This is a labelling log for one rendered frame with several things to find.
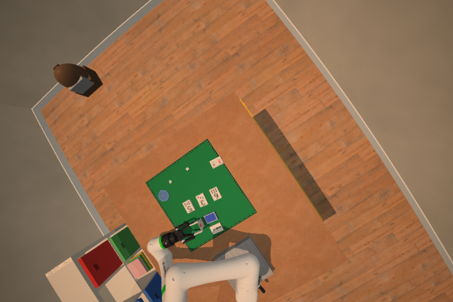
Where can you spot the green card cloth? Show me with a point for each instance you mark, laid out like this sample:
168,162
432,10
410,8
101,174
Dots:
200,178

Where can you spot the light blue round disc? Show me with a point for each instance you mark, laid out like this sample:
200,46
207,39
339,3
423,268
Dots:
163,195

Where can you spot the blue playing card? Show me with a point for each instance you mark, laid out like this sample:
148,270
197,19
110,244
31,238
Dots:
210,217

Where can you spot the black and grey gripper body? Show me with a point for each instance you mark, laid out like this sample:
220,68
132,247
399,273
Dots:
174,237

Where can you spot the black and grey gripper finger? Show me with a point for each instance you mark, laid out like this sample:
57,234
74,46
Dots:
191,235
187,225

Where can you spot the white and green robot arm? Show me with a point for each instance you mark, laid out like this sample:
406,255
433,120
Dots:
179,277

